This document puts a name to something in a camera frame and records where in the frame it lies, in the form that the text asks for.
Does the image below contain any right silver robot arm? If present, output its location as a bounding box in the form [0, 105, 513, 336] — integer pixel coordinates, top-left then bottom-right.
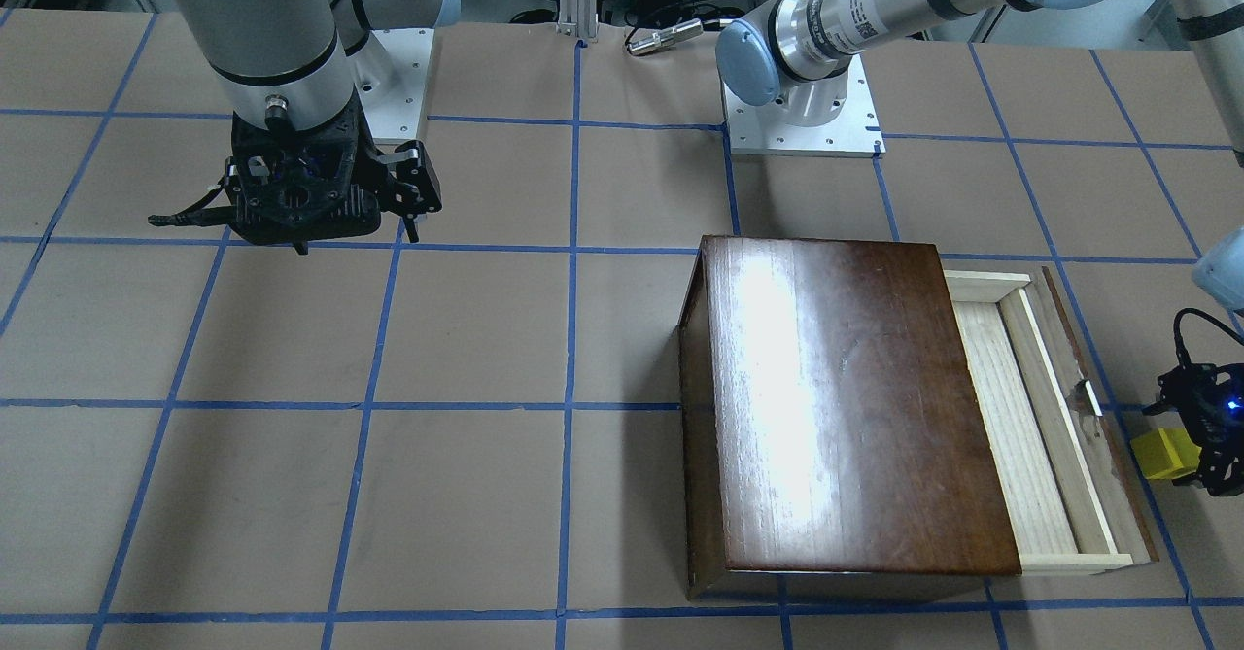
[148, 0, 462, 255]

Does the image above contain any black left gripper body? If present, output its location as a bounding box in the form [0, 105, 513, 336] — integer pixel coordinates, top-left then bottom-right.
[1143, 363, 1243, 496]

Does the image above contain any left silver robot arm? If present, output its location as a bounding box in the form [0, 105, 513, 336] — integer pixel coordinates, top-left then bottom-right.
[715, 0, 1243, 496]

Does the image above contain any silver cable connector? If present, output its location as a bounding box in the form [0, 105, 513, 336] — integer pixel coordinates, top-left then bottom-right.
[624, 17, 704, 57]

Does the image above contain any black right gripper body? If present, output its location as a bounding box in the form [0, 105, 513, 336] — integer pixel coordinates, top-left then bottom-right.
[224, 111, 443, 249]

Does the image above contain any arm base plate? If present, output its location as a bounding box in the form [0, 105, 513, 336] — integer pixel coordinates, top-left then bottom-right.
[351, 27, 435, 145]
[722, 56, 887, 158]

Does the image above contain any light wooden drawer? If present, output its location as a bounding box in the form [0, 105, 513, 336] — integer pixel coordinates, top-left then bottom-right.
[945, 268, 1158, 575]

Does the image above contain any yellow block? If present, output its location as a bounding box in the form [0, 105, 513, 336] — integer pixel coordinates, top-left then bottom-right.
[1130, 428, 1200, 481]

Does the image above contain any dark wooden drawer cabinet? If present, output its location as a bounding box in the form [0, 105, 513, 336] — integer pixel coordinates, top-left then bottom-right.
[675, 235, 1021, 604]

